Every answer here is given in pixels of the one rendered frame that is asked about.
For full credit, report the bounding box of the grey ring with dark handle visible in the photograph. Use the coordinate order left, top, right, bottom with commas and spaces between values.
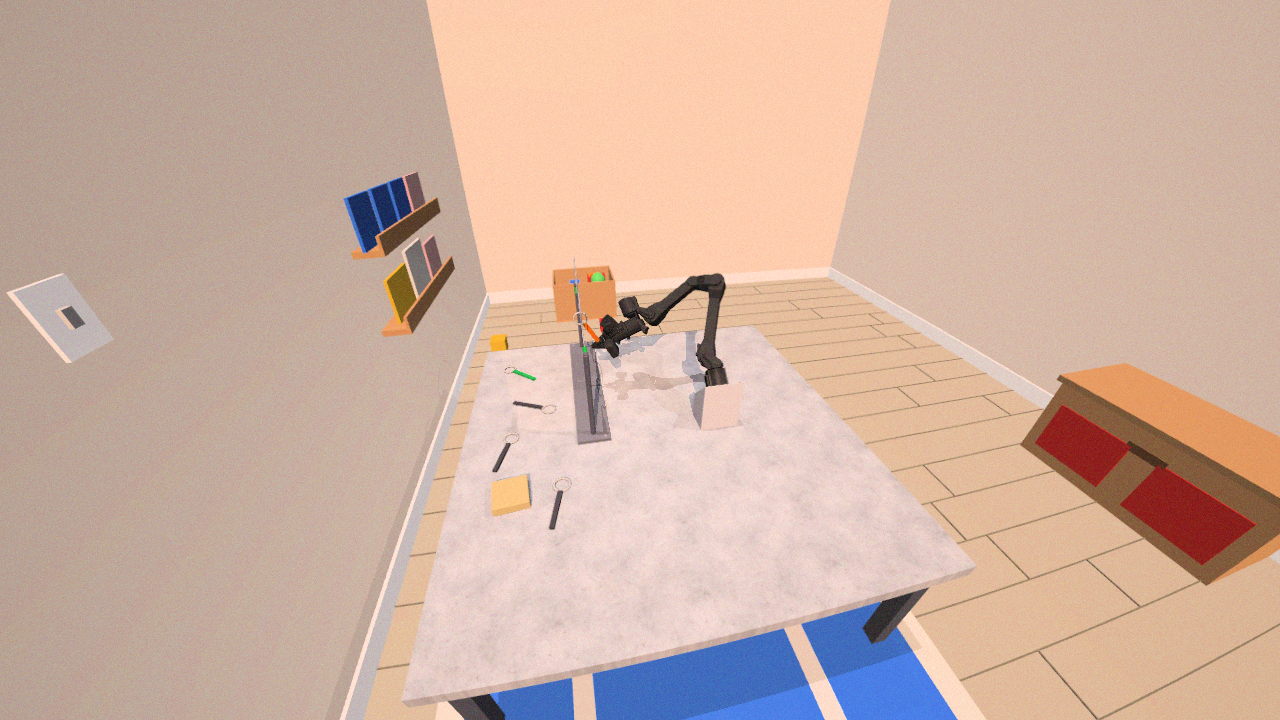
492, 432, 518, 471
513, 401, 556, 414
549, 477, 571, 530

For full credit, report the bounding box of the orange handle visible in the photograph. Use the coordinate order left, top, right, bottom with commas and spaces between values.
573, 313, 600, 342

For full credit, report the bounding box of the green handle with grey loop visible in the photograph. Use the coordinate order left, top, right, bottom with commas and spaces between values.
503, 366, 536, 380

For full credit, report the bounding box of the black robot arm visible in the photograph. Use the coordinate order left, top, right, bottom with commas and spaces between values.
600, 273, 728, 387

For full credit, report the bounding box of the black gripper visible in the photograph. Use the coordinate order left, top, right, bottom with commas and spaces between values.
591, 320, 632, 357

